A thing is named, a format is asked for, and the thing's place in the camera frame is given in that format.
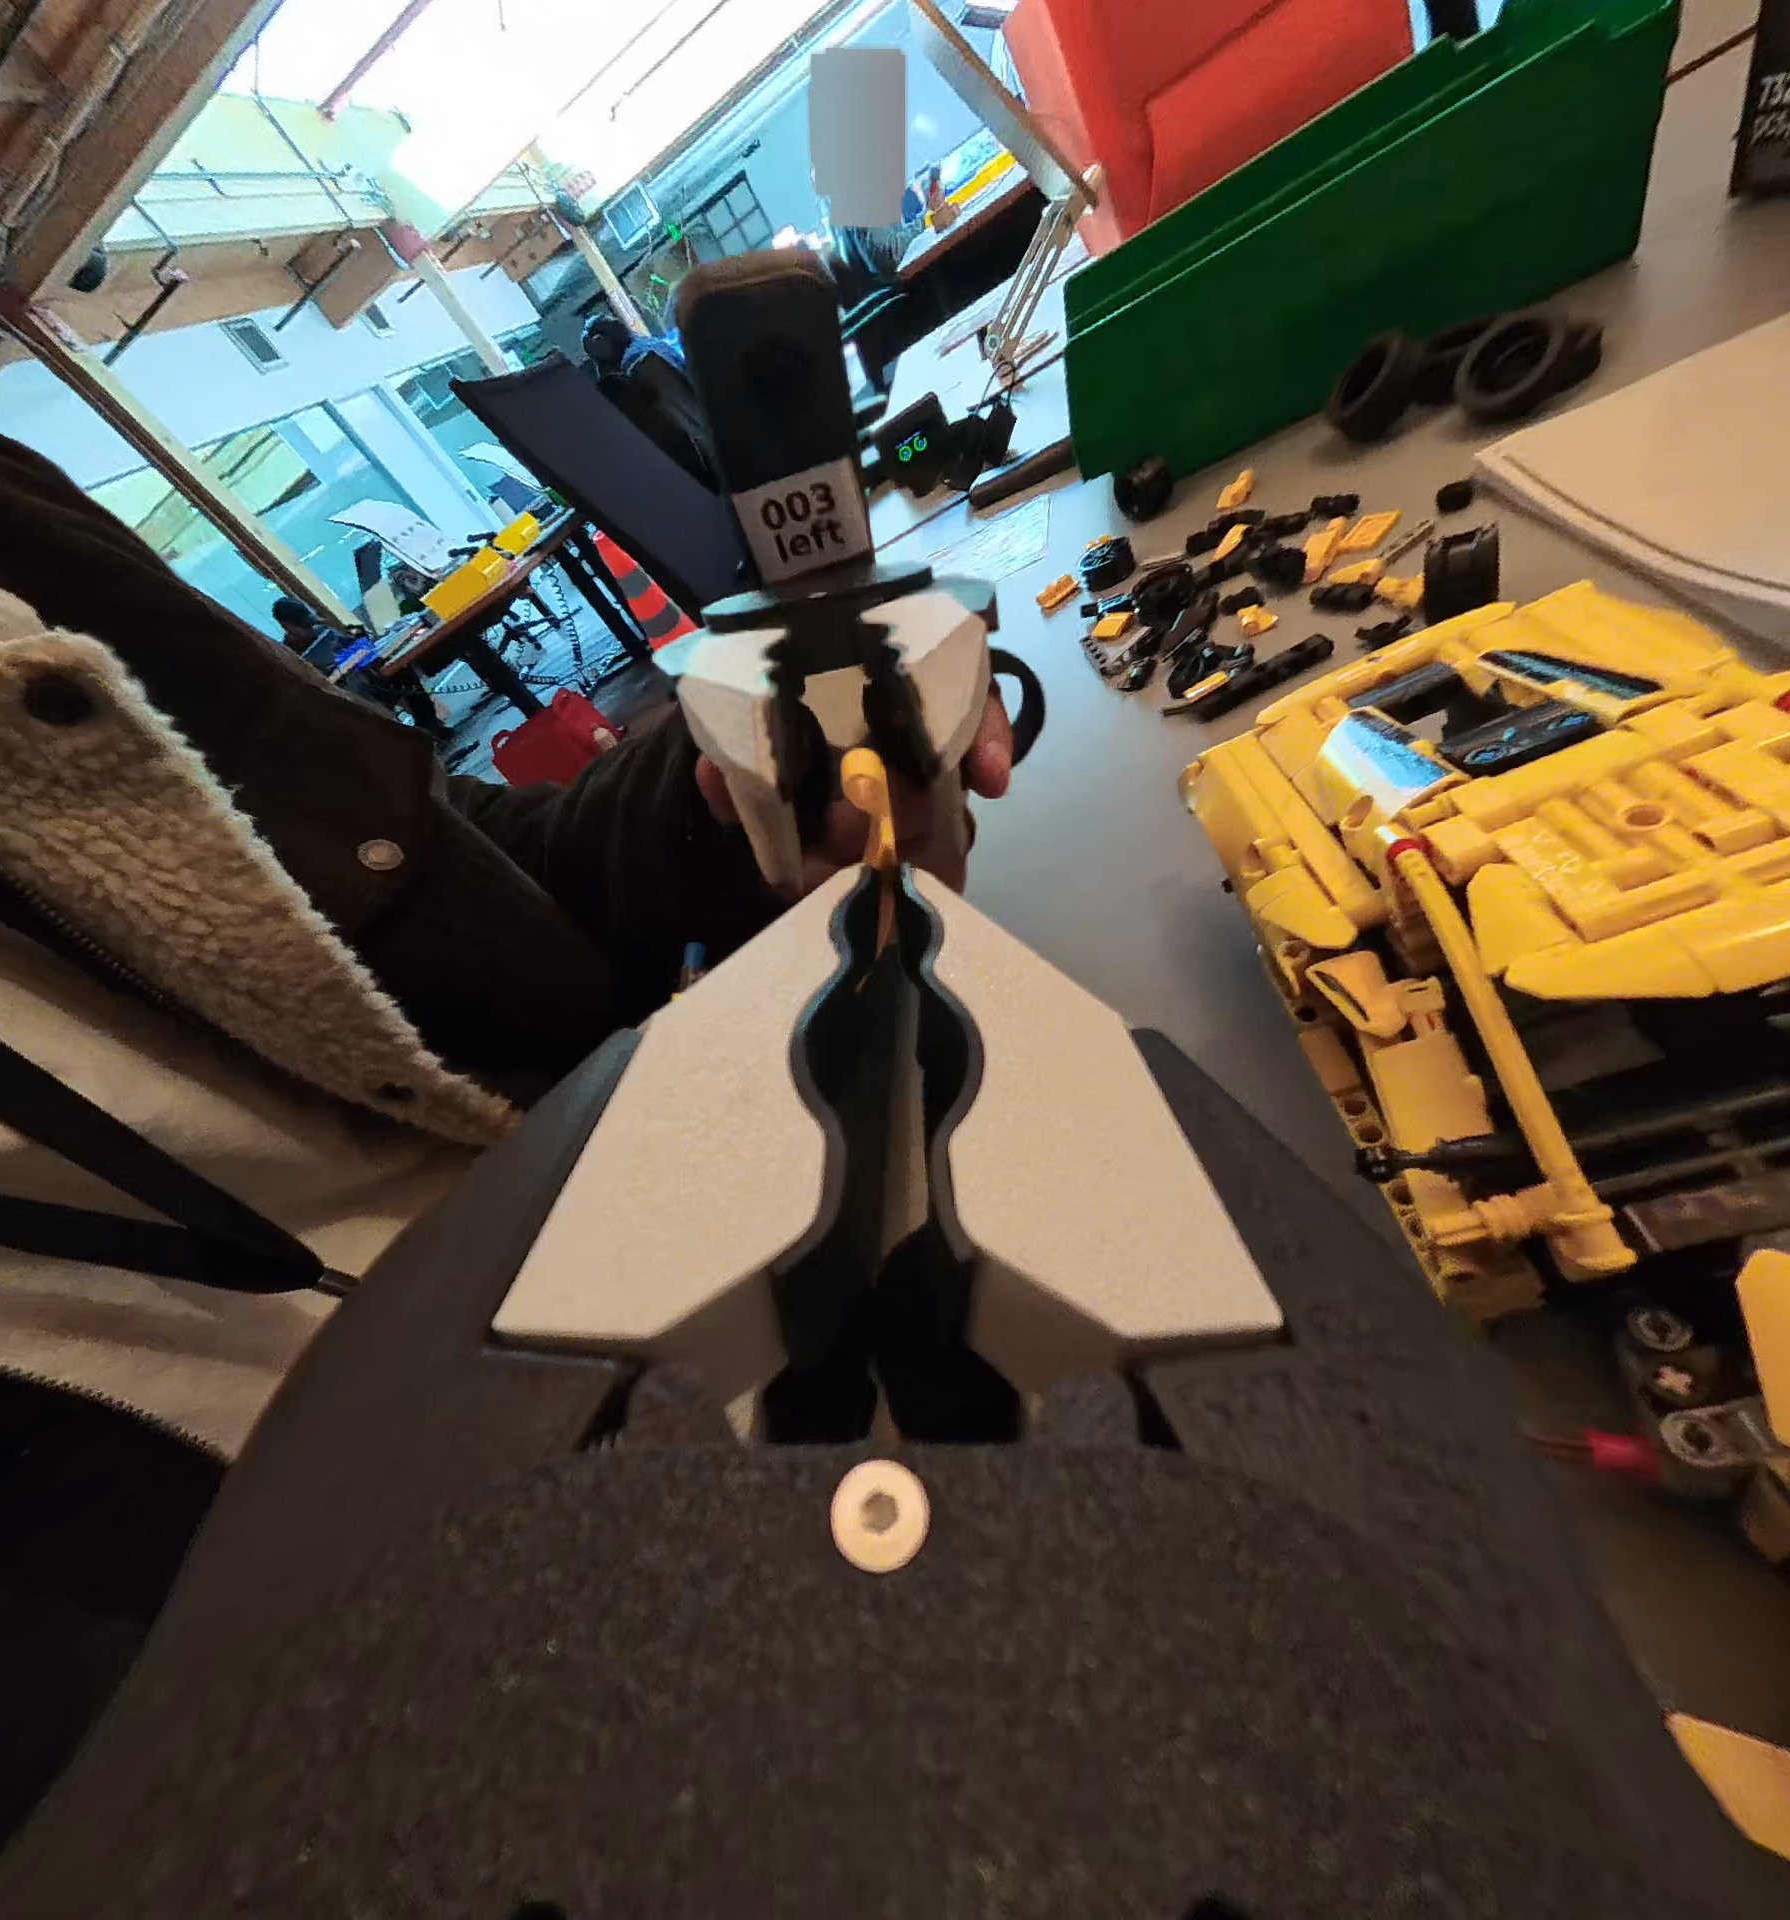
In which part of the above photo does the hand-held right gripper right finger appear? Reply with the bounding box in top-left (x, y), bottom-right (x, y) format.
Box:
top-left (907, 866), bottom-right (1287, 1434)

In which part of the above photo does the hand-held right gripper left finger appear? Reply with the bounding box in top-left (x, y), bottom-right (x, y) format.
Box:
top-left (491, 866), bottom-right (859, 1439)

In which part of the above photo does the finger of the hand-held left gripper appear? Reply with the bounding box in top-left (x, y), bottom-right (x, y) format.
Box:
top-left (675, 628), bottom-right (837, 890)
top-left (850, 592), bottom-right (997, 785)

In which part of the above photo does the yellow curved flexible rod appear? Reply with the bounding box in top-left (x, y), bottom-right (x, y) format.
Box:
top-left (837, 747), bottom-right (910, 984)

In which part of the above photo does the yellow toy brick car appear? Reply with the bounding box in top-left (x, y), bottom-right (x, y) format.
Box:
top-left (1181, 582), bottom-right (1790, 1896)

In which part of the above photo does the instruction booklet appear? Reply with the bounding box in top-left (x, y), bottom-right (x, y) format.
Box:
top-left (1472, 284), bottom-right (1790, 668)

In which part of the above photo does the grey desk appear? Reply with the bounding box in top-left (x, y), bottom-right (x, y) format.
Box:
top-left (865, 150), bottom-right (1790, 1920)

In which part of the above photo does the person's left hand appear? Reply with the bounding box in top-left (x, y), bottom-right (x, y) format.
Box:
top-left (695, 690), bottom-right (1021, 899)

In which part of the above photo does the clear plastic packet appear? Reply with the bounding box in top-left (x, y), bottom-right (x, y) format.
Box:
top-left (955, 494), bottom-right (1057, 582)

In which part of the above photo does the orange traffic cone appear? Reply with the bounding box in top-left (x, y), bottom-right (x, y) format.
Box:
top-left (589, 528), bottom-right (697, 652)

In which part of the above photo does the black device with green lights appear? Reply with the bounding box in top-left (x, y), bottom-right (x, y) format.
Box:
top-left (872, 393), bottom-right (1021, 500)

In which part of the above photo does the red bag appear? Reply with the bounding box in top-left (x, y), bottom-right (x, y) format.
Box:
top-left (491, 690), bottom-right (628, 792)

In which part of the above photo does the black slanted board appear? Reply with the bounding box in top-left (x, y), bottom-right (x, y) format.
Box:
top-left (452, 352), bottom-right (757, 626)

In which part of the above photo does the pile of black yellow bricks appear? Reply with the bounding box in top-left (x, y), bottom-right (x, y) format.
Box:
top-left (1037, 469), bottom-right (1475, 726)

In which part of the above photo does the white board document stand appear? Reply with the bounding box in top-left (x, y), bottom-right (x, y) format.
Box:
top-left (910, 0), bottom-right (1110, 380)

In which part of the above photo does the dark fleece-lined jacket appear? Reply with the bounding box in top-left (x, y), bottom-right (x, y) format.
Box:
top-left (0, 413), bottom-right (596, 1876)

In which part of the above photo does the orange paper bag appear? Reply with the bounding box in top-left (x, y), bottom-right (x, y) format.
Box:
top-left (1002, 0), bottom-right (1453, 258)

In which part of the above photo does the green plastic bin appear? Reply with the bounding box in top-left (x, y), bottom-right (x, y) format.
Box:
top-left (1063, 0), bottom-right (1686, 483)

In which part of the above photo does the black cylindrical handle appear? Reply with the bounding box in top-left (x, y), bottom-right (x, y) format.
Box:
top-left (968, 438), bottom-right (1081, 512)

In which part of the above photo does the black lanyard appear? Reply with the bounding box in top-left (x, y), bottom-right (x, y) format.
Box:
top-left (0, 997), bottom-right (362, 1301)

